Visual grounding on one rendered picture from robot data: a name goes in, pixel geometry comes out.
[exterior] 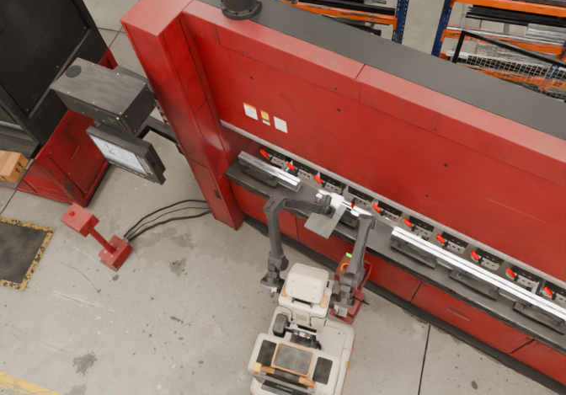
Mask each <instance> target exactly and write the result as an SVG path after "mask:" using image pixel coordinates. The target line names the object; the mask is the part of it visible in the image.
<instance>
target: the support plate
mask: <svg viewBox="0 0 566 395"><path fill-rule="evenodd" d="M346 208H347V207H346V206H343V205H341V204H340V206H339V208H338V210H337V211H336V212H335V213H336V214H338V215H339V216H338V215H336V214H334V216H333V218H332V219H331V218H329V217H326V216H325V215H321V214H316V213H312V214H311V215H310V217H309V218H308V220H307V222H306V223H305V225H304V227H305V228H307V229H309V230H311V231H313V232H315V233H316V234H318V235H320V236H322V237H324V238H327V239H328V237H329V236H330V234H331V233H332V231H333V230H334V228H335V226H336V225H337V223H338V221H339V219H340V217H341V216H342V215H343V214H344V211H345V210H346Z"/></svg>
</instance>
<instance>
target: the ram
mask: <svg viewBox="0 0 566 395"><path fill-rule="evenodd" d="M193 37H194V40H195V44H196V47H197V50H198V52H199V55H200V60H201V63H202V66H203V68H204V71H205V74H206V78H207V81H208V84H209V87H210V90H211V94H212V97H213V99H214V102H215V105H216V110H217V113H218V115H219V118H220V120H223V121H225V122H227V123H228V124H230V125H234V126H236V127H237V128H239V129H241V130H243V131H246V132H248V133H250V134H252V135H254V136H256V137H258V138H260V139H262V140H265V141H267V142H269V143H271V144H273V145H275V146H277V147H279V148H282V149H284V150H286V151H288V152H290V153H292V154H294V155H296V156H298V157H301V158H303V159H305V160H307V161H308V162H310V163H314V164H316V165H318V166H319V167H321V168H324V169H326V170H328V171H330V172H332V173H335V174H337V175H338V176H340V177H342V178H344V179H348V180H349V181H351V182H353V183H355V184H358V185H359V186H362V187H364V188H366V189H368V190H370V191H372V192H374V193H376V194H379V195H381V196H383V197H385V198H387V199H389V200H391V201H394V202H396V203H398V204H399V205H401V206H404V207H406V208H408V209H410V210H412V211H415V212H417V213H419V214H420V215H422V216H426V217H428V218H429V219H431V220H433V221H435V222H438V223H440V224H442V225H444V226H446V227H449V228H450V229H452V230H454V231H456V232H459V233H461V234H463V235H465V236H467V237H469V238H471V239H474V240H476V241H478V242H480V243H482V244H484V245H486V246H488V247H491V248H493V249H495V250H497V251H499V252H501V253H502V254H506V255H508V256H510V257H511V258H513V259H516V260H518V261H520V262H522V263H524V264H527V265H529V266H531V267H532V268H534V269H536V270H540V271H541V272H543V273H545V274H547V275H550V276H552V277H554V278H556V279H558V280H561V281H562V282H564V283H566V187H564V186H562V185H560V184H556V183H554V182H553V181H550V180H548V179H545V178H542V177H540V176H538V175H535V174H534V173H530V172H527V171H526V170H524V169H521V168H517V167H516V166H513V165H511V164H509V163H506V162H503V161H501V160H499V159H497V158H495V157H491V156H489V155H487V154H484V153H482V152H479V151H477V150H474V149H472V148H470V147H467V146H464V145H462V144H460V143H458V142H455V141H453V140H450V139H448V138H445V137H443V136H440V135H438V134H435V133H434V132H431V131H427V130H426V129H424V128H421V127H419V126H416V125H413V124H411V123H409V122H407V121H405V120H401V119H399V118H397V117H395V116H392V115H389V114H387V113H384V112H382V111H380V110H378V109H374V108H372V107H370V106H368V105H366V104H363V103H360V102H358V101H355V100H353V99H350V98H348V97H345V96H344V95H341V94H339V93H335V92H334V91H331V90H329V89H326V88H324V87H321V86H319V85H317V84H315V83H311V82H309V81H307V80H305V79H302V78H300V77H297V76H295V75H292V74H290V73H288V72H284V71H282V70H280V69H278V68H276V67H272V66H270V65H268V64H266V63H263V62H261V61H258V60H255V59H253V58H252V57H249V56H245V55H244V54H241V53H239V52H237V51H234V50H231V49H229V48H226V47H225V46H223V45H219V44H217V43H215V42H212V41H210V40H207V39H205V38H202V37H200V36H198V35H195V34H193ZM243 103H245V104H248V105H250V106H253V107H254V108H255V109H256V114H257V118H258V119H257V120H256V119H255V118H253V117H250V116H248V115H246V112H245V108H244V105H243ZM261 110H262V111H264V112H265V113H267V114H268V116H269V120H267V121H268V122H269V123H270V125H267V124H265V123H264V122H263V120H266V119H264V118H262V115H261ZM274 117H276V118H279V119H281V120H283V121H285V122H286V126H287V133H288V134H287V133H285V132H284V131H281V130H279V129H276V128H275V121H274ZM222 125H224V126H225V127H227V128H229V129H231V130H234V131H236V132H238V133H240V134H242V135H244V136H246V137H248V138H251V139H253V140H255V141H257V142H259V143H261V144H263V145H265V146H267V147H270V148H272V149H274V150H276V151H277V152H280V153H282V154H284V155H286V156H287V157H291V158H293V159H295V160H297V161H298V162H300V163H303V164H305V165H307V166H309V167H311V168H314V169H316V170H317V171H319V172H321V173H324V174H327V175H328V176H330V177H332V178H334V179H337V180H338V181H340V182H342V183H344V184H347V185H349V186H351V187H353V188H355V189H357V190H359V191H361V192H364V193H366V194H368V195H370V196H372V197H374V198H376V199H378V200H380V201H383V202H385V203H387V204H389V205H390V206H393V207H395V208H397V209H399V210H400V211H404V212H406V213H408V214H409V215H411V216H414V217H416V218H418V219H420V220H422V221H424V222H427V223H429V224H430V225H432V226H434V227H437V228H440V229H441V230H443V231H445V232H448V233H450V234H451V235H453V236H455V237H458V238H460V239H462V240H464V241H466V242H468V243H470V244H472V245H474V246H477V247H479V248H481V249H483V250H485V251H487V252H489V253H491V254H493V255H496V256H498V257H500V258H502V259H504V260H506V261H508V262H510V263H512V264H515V265H517V266H519V267H521V268H522V269H524V270H527V271H529V272H531V273H533V274H535V275H538V276H540V277H542V278H543V279H545V280H548V281H550V282H552V283H554V284H556V285H558V286H561V287H563V288H564V289H566V286H564V285H561V284H559V283H558V282H556V281H554V280H551V279H549V278H547V277H546V276H543V275H540V274H538V273H537V272H535V271H533V270H530V269H528V268H526V267H524V266H522V265H520V264H517V263H516V262H514V261H512V260H509V259H507V258H505V257H503V256H501V255H499V254H497V253H495V252H492V251H490V250H488V249H486V248H484V247H482V246H480V245H478V244H476V243H473V242H471V241H469V240H467V239H466V238H463V237H461V236H459V235H456V234H455V233H453V232H450V231H448V230H446V229H445V228H443V227H439V226H437V225H436V224H434V223H432V222H429V221H427V220H425V219H424V218H421V217H419V216H416V215H415V214H413V213H411V212H409V211H406V210H404V209H402V208H400V207H398V206H396V205H394V204H392V203H390V202H387V201H385V200H383V199H381V198H379V197H377V196H375V195H373V194H370V193H368V192H366V191H364V190H363V189H360V188H358V187H356V186H354V185H352V184H349V183H347V182H345V181H343V180H342V179H339V178H337V177H334V176H333V175H331V174H329V173H326V172H324V171H323V170H321V169H319V168H315V167H313V166H312V165H310V164H308V163H305V162H303V161H301V160H299V159H297V158H295V157H293V156H291V155H289V154H287V153H285V152H282V151H280V150H278V149H276V148H274V147H272V146H270V145H268V144H265V143H263V142H261V141H259V140H257V139H255V138H253V137H251V136H248V135H246V134H244V133H242V132H241V131H238V130H236V129H234V128H232V127H230V126H228V125H225V124H223V123H222Z"/></svg>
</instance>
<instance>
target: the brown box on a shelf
mask: <svg viewBox="0 0 566 395"><path fill-rule="evenodd" d="M33 162H34V159H33V158H29V157H25V156H24V155H23V154H22V153H18V152H8V151H0V185H4V186H7V187H10V188H14V189H17V187H18V185H19V183H20V182H21V180H22V179H23V177H24V176H25V175H26V173H27V172H28V170H29V168H30V166H31V165H32V163H33Z"/></svg>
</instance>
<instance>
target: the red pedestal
mask: <svg viewBox="0 0 566 395"><path fill-rule="evenodd" d="M60 220H61V221H62V222H64V223H65V224H66V225H67V226H68V227H70V228H71V229H72V230H74V231H76V232H78V233H79V234H81V235H82V236H84V237H86V236H87V235H89V234H90V235H91V236H92V237H93V238H94V239H95V240H96V241H97V242H98V243H99V244H101V245H102V246H103V247H104V248H103V249H102V250H101V251H100V252H99V254H98V256H99V257H100V258H101V260H100V261H99V262H100V263H102V264H104V265H105V266H107V267H108V268H110V269H111V270H113V271H114V272H117V271H118V270H119V268H120V267H121V266H122V265H123V263H125V261H126V260H127V259H128V258H129V256H130V255H131V253H132V252H133V251H134V250H135V249H134V248H133V247H132V246H131V245H130V244H129V243H127V242H125V241H124V240H122V239H120V238H118V237H117V236H115V235H114V236H113V237H112V238H111V239H110V240H109V241H108V242H107V241H106V240H105V239H104V238H103V237H102V236H101V235H100V234H99V233H98V232H97V231H96V230H95V229H94V227H95V226H96V225H97V224H98V223H99V219H98V218H97V217H96V216H95V215H94V214H92V213H91V212H89V211H87V210H85V209H83V208H82V207H81V206H79V205H77V204H76V203H73V204H72V206H71V207H70V208H69V209H68V210H67V211H66V213H65V214H64V215H63V216H62V217H61V218H60Z"/></svg>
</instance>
